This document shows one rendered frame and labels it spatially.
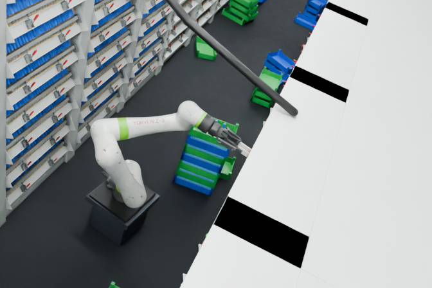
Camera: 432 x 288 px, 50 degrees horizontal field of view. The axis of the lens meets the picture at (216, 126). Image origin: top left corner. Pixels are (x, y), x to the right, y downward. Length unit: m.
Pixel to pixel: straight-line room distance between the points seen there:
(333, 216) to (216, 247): 0.32
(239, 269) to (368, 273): 0.29
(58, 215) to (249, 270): 2.29
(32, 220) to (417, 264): 2.40
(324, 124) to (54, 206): 2.16
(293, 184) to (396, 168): 0.36
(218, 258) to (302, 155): 0.43
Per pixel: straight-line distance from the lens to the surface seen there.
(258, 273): 0.96
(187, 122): 2.41
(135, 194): 2.55
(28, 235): 3.05
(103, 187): 2.91
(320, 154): 1.29
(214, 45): 1.33
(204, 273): 0.92
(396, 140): 1.52
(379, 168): 1.36
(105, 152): 2.28
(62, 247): 3.00
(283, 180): 1.15
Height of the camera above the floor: 2.49
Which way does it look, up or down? 38 degrees down
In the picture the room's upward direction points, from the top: 21 degrees clockwise
